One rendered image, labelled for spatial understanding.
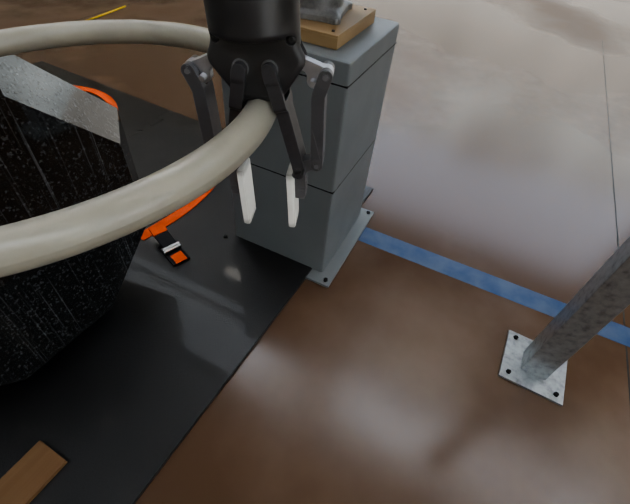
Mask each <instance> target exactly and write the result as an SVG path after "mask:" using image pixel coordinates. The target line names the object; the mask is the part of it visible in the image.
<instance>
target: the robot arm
mask: <svg viewBox="0 0 630 504"><path fill-rule="evenodd" d="M203 2H204V8H205V14H206V20H207V26H208V31H209V35H210V44H209V47H208V50H207V53H206V54H203V55H201V56H198V55H196V54H195V55H192V56H191V57H190V58H189V59H188V60H187V61H186V62H185V63H184V64H183V65H182V66H181V73H182V75H183V76H184V78H185V80H186V82H187V83H188V85H189V87H190V89H191V90H192V93H193V98H194V102H195V107H196V111H197V116H198V120H199V125H200V129H201V134H202V138H203V143H204V144H205V143H206V142H208V141H209V140H210V139H212V138H213V137H214V136H216V135H217V134H218V133H219V132H221V131H222V127H221V122H220V117H219V111H218V106H217V100H216V95H215V89H214V85H213V81H212V77H213V75H214V73H213V68H214V69H215V70H216V71H217V73H218V74H219V75H220V76H221V77H222V79H223V80H224V81H225V82H226V84H227V85H228V86H229V87H230V95H229V108H230V111H229V123H228V125H229V124H230V123H231V122H232V121H233V120H234V119H235V118H236V117H237V116H238V114H239V113H240V112H241V111H242V109H243V108H244V106H245V105H246V103H247V101H248V100H254V99H262V100H265V101H270V102H271V105H272V108H273V111H274V113H275V114H276V116H277V119H278V123H279V126H280V129H281V133H282V136H283V139H284V143H285V146H286V149H287V153H288V156H289V159H290V164H289V167H288V170H287V173H286V186H287V204H288V222H289V226H290V227H295V226H296V222H297V218H298V213H299V199H298V198H303V199H304V197H305V195H306V192H307V172H308V171H311V170H314V171H320V170H321V169H322V166H323V161H324V156H325V136H326V111H327V92H328V89H329V87H330V84H331V82H332V79H333V75H334V70H335V65H334V63H333V62H331V61H325V62H324V63H322V62H320V61H318V60H316V59H313V58H311V57H309V56H307V52H306V49H305V47H304V45H303V43H302V40H301V29H300V18H301V19H307V20H312V21H318V22H324V23H328V24H331V25H339V24H340V22H341V19H342V17H343V16H344V15H345V13H346V12H347V11H348V10H350V9H352V4H353V3H352V2H351V1H348V0H203ZM301 71H304V72H305V73H306V75H307V84H308V86H309V87H311V88H313V92H312V97H311V151H310V153H308V154H307V153H306V149H305V146H304V142H303V138H302V134H301V130H300V127H299V123H298V119H297V115H296V111H295V108H294V104H293V95H292V91H291V85H292V84H293V82H294V81H295V79H296V78H297V77H298V75H299V74H300V72H301ZM229 180H230V186H231V190H232V192H233V193H235V194H240V198H241V205H242V211H243V218H244V223H247V224H250V223H251V221H252V218H253V215H254V213H255V210H256V203H255V195H254V187H253V179H252V171H251V163H250V158H248V159H247V160H246V161H245V162H244V163H243V164H242V165H240V166H239V167H238V168H237V169H236V170H235V171H234V172H232V173H231V174H230V175H229Z"/></svg>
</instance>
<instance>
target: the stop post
mask: <svg viewBox="0 0 630 504"><path fill-rule="evenodd" d="M628 305H630V237H629V238H628V239H627V240H626V241H625V242H624V243H623V244H622V245H621V246H620V247H619V248H618V250H617V251H616V252H615V253H614V254H613V255H612V256H611V257H610V258H609V259H608V260H607V261H606V263H605V264H604V265H603V266H602V267H601V268H600V269H599V270H598V271H597V272H596V273H595V275H594V276H593V277H592V278H591V279H590V280H589V281H588V282H587V283H586V284H585V285H584V286H583V288H582V289H581V290H580V291H579V292H578V293H577V294H576V295H575V296H574V297H573V298H572V300H571V301H570V302H569V303H568V304H567V305H566V306H565V307H564V308H563V309H562V310H561V311H560V313H559V314H558V315H557V316H556V317H555V318H554V319H553V320H552V321H551V322H550V323H549V324H548V326H547V327H546V328H545V329H544V330H543V331H542V332H541V333H540V334H539V335H538V336H537V338H536V339H535V340H534V341H533V340H531V339H529V338H527V337H524V336H522V335H520V334H518V333H516V332H513V331H511V330H509V331H508V336H507V340H506V344H505V348H504V352H503V357H502V361H501V365H500V369H499V374H498V376H500V377H502V378H504V379H506V380H508V381H510V382H512V383H514V384H516V385H518V386H520V387H522V388H524V389H527V390H529V391H531V392H533V393H535V394H537V395H539V396H541V397H543V398H545V399H547V400H549V401H551V402H553V403H555V404H557V405H560V406H563V400H564V390H565V380H566V370H567V361H568V359H569V358H570V357H571V356H573V355H574V354H575V353H576V352H577V351H578V350H579V349H580V348H582V347H583V346H584V345H585V344H586V343H587V342H588V341H589V340H590V339H592V338H593V337H594V336H595V335H596V334H597V333H598V332H599V331H601V330H602V329H603V328H604V327H605V326H606V325H607V324H608V323H609V322H611V321H612V320H613V319H614V318H615V317H616V316H617V315H618V314H620V313H621V312H622V311H623V310H624V309H625V308H626V307H627V306H628Z"/></svg>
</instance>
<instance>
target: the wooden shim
mask: <svg viewBox="0 0 630 504"><path fill-rule="evenodd" d="M67 463H68V462H67V461H66V460H65V459H64V458H62V457H61V456H60V455H59V454H57V453H56V452H55V451H54V450H52V449H51V448H50V447H49V446H47V445H46V444H45V443H44V442H42V441H41V440H39V441H38V442H37V443H36V444H35V445H34V446H33V447H32V448H31V449H30V450H29V451H28V452H27V453H26V454H25V455H24V456H23V457H22V458H21V459H20V460H19V461H18V462H17V463H16V464H15V465H14V466H13V467H12V468H11V469H10V470H9V471H8V472H7V473H6V474H5V475H4V476H3V477H2V478H1V479H0V504H29V503H30V502H31V501H32V500H33V499H34V498H35V497H36V496H37V495H38V494H39V493H40V492H41V491H42V489H43V488H44V487H45V486H46V485H47V484H48V483H49V482H50V481H51V480H52V479H53V478H54V477H55V476H56V474H57V473H58V472H59V471H60V470H61V469H62V468H63V467H64V466H65V465H66V464H67Z"/></svg>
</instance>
